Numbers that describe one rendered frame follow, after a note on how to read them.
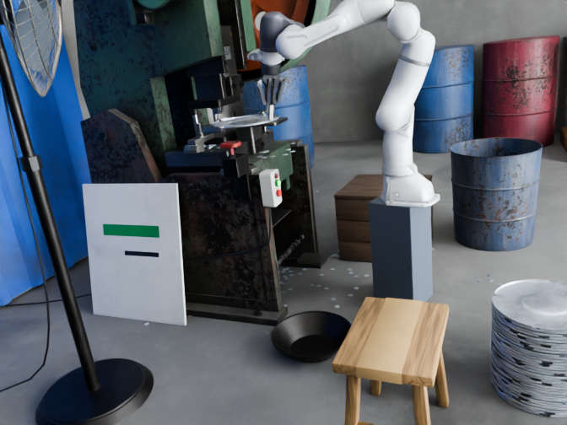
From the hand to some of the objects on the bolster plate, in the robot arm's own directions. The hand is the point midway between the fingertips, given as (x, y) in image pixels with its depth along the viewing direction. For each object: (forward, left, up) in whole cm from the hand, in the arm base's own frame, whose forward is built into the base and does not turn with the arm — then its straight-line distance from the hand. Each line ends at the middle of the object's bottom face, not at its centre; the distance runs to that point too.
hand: (270, 111), depth 204 cm
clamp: (+21, +21, -12) cm, 32 cm away
